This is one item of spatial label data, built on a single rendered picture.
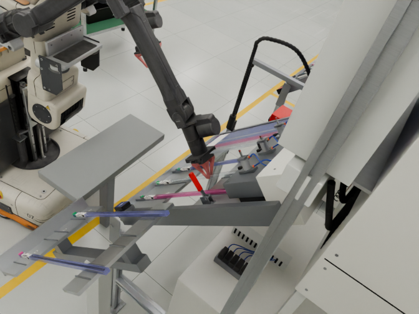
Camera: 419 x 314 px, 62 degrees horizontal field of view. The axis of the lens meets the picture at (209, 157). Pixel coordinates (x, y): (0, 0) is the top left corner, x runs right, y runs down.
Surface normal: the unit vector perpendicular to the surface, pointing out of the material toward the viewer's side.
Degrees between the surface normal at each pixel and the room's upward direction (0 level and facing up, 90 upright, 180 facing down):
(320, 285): 90
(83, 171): 0
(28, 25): 89
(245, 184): 90
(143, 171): 0
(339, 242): 90
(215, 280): 0
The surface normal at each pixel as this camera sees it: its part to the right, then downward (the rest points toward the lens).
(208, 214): -0.58, 0.47
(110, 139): 0.21, -0.71
